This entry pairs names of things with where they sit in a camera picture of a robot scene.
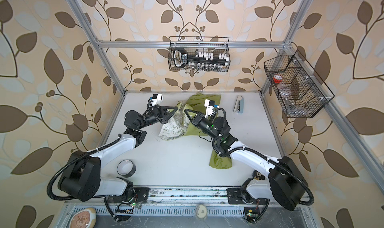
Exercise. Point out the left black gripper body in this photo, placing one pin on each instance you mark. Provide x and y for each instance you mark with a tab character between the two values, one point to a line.
150	119

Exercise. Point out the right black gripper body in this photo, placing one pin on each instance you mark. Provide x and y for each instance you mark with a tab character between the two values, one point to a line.
205	124

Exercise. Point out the green jacket with cartoon print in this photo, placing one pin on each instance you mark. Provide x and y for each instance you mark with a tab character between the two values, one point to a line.
179	125

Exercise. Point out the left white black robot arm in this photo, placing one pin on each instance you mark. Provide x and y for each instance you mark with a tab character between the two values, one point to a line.
80	179

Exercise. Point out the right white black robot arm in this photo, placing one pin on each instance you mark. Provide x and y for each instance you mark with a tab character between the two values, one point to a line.
286	184

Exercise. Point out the grey stapler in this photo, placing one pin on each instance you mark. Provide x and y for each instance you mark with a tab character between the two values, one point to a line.
239	105

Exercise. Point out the black rack of vials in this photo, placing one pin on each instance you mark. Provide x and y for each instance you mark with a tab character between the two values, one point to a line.
202	60

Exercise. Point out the grey tape roll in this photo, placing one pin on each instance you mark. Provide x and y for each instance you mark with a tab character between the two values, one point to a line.
126	168

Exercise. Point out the red capped bottle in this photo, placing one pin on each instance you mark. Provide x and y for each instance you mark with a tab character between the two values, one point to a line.
277	79

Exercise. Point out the round white puck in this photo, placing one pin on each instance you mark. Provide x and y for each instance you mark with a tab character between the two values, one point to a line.
201	211

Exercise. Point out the pink white round toy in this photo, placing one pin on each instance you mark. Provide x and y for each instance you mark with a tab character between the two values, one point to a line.
85	218

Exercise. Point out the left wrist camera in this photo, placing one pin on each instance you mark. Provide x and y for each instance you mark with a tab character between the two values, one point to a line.
156	99

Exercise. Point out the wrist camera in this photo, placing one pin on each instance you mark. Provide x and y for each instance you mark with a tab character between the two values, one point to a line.
210	107
156	99

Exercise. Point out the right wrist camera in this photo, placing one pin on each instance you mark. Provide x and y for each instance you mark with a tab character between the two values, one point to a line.
210	107

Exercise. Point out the black wire basket back wall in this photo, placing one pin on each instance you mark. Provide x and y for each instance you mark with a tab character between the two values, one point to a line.
214	44

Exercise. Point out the black wire basket wall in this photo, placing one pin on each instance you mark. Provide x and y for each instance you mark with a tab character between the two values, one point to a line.
303	92
214	44

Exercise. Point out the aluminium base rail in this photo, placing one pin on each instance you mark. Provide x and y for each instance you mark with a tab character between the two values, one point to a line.
194	195

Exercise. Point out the black wire basket right wall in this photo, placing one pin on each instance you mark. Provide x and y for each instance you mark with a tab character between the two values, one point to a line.
303	92

